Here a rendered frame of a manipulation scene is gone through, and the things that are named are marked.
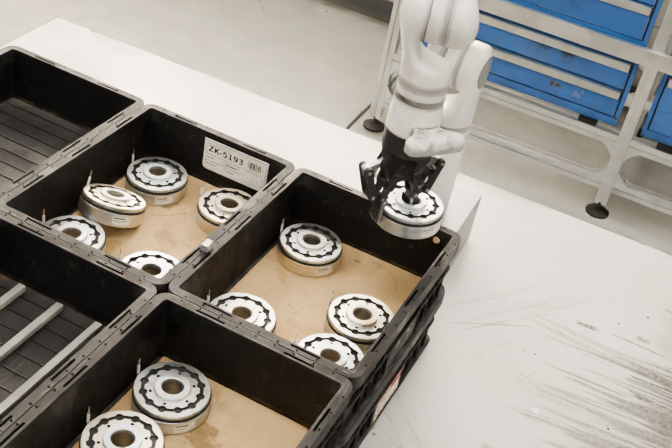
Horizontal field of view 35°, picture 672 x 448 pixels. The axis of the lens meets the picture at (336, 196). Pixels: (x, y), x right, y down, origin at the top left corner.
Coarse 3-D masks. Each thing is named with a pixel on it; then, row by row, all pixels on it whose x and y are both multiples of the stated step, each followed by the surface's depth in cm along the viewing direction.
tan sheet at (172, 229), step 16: (192, 176) 185; (192, 192) 181; (160, 208) 175; (176, 208) 176; (192, 208) 177; (144, 224) 171; (160, 224) 172; (176, 224) 173; (192, 224) 173; (112, 240) 166; (128, 240) 167; (144, 240) 168; (160, 240) 168; (176, 240) 169; (192, 240) 170; (176, 256) 166
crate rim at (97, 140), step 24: (120, 120) 177; (192, 120) 181; (96, 144) 170; (240, 144) 177; (48, 168) 162; (288, 168) 174; (24, 192) 157; (264, 192) 167; (24, 216) 151; (240, 216) 160; (72, 240) 149; (216, 240) 155; (120, 264) 146
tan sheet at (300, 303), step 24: (264, 264) 168; (360, 264) 172; (384, 264) 173; (240, 288) 162; (264, 288) 163; (288, 288) 164; (312, 288) 165; (336, 288) 166; (360, 288) 167; (384, 288) 168; (408, 288) 169; (288, 312) 159; (312, 312) 160; (288, 336) 155
